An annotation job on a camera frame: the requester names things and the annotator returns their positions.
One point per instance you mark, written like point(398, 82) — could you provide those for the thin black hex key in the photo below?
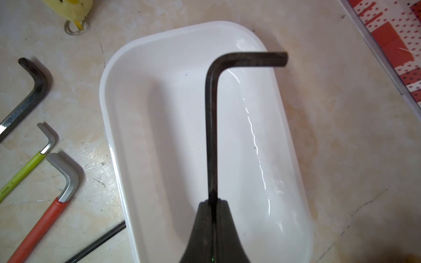
point(97, 243)

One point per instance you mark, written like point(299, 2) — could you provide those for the red handled hex key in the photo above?
point(52, 213)

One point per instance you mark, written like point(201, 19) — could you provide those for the large black hex key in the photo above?
point(222, 63)

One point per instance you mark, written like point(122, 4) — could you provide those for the green handled hex key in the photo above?
point(32, 163)

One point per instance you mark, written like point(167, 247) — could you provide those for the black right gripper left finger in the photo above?
point(199, 248)

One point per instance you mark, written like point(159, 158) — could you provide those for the long black hex key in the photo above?
point(37, 94)

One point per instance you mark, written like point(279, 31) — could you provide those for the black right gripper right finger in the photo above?
point(226, 242)

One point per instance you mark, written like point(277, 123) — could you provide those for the white plastic storage box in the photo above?
point(152, 96)

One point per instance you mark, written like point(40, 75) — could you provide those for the small grey yellow plush toy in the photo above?
point(74, 12)

